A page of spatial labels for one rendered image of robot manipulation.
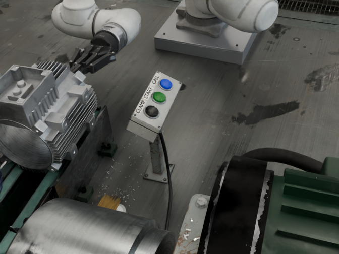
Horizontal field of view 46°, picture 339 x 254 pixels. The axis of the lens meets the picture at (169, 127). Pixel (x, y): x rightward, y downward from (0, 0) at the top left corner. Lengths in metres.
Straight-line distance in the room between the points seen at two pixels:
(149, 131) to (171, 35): 0.73
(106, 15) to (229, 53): 0.45
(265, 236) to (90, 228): 0.31
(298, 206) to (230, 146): 0.83
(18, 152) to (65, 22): 0.52
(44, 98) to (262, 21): 0.72
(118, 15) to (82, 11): 0.11
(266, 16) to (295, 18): 2.15
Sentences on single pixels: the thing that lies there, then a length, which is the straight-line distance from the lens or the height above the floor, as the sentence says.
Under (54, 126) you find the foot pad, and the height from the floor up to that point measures 1.06.
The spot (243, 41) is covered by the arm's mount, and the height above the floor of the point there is 0.86.
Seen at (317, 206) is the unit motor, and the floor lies 1.35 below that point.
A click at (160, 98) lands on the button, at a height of 1.07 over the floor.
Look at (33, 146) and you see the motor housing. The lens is 1.05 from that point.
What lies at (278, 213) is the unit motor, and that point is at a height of 1.35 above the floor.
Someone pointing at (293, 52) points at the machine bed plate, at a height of 0.80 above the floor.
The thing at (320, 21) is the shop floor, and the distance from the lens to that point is 3.46.
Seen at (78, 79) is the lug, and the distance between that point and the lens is 0.99.
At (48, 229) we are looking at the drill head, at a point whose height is 1.16.
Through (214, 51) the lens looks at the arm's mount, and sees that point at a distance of 1.48.
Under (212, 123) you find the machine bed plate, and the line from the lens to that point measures 1.24.
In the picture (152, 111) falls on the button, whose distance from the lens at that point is 0.87.
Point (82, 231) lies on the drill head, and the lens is 0.59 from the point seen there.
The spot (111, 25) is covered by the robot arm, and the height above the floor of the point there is 1.04.
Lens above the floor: 1.65
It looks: 44 degrees down
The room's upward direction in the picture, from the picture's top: 4 degrees counter-clockwise
